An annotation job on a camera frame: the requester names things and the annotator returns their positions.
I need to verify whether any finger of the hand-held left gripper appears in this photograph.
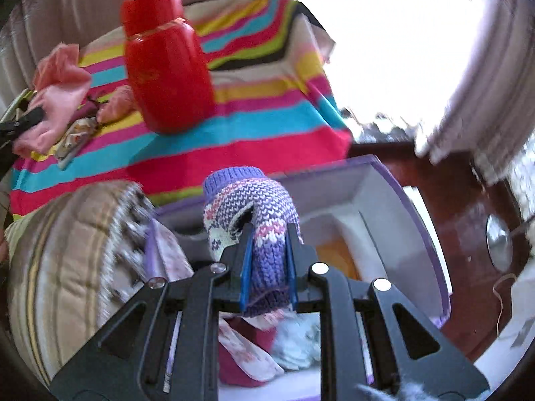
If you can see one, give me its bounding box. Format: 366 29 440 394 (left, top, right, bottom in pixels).
0 106 46 145

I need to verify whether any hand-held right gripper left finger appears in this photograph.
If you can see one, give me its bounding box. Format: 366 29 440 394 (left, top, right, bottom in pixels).
50 222 255 401

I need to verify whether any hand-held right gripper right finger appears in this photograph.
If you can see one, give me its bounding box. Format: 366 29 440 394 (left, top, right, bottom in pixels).
286 222 491 401

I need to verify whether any orange mesh pouch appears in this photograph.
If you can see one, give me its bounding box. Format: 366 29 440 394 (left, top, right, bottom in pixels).
314 240 362 281

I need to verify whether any purple knitted sock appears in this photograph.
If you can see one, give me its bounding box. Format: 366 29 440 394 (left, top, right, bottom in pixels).
203 167 302 318

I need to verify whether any purple cardboard box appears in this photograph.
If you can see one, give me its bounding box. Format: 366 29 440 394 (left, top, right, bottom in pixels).
144 154 454 401

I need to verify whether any patterned fabric pouch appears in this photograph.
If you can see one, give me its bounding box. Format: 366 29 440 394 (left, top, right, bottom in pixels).
54 115 101 171

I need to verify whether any pale blue crumpled cloth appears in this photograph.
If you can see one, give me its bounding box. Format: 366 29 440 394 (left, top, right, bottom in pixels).
272 307 322 370

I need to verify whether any pink floral cloth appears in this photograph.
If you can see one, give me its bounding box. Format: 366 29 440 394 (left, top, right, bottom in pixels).
144 217 285 379

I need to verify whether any magenta cloth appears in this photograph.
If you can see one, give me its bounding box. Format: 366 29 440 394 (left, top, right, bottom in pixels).
218 317 279 387

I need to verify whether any striped colourful cloth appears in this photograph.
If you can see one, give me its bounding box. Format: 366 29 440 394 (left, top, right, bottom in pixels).
9 0 354 218

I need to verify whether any red plastic jar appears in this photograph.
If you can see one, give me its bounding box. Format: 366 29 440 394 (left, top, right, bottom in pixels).
120 0 217 135

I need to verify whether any beige tasselled cushion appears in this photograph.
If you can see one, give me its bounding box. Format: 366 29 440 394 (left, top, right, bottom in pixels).
5 180 157 387

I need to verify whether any round metal lamp base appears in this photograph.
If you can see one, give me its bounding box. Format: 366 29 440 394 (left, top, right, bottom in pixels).
486 214 514 272

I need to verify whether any beige pleated curtain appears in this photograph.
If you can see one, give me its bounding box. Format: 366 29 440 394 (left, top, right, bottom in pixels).
414 0 535 184

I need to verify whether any white cable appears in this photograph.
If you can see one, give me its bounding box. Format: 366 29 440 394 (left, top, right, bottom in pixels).
492 273 518 337

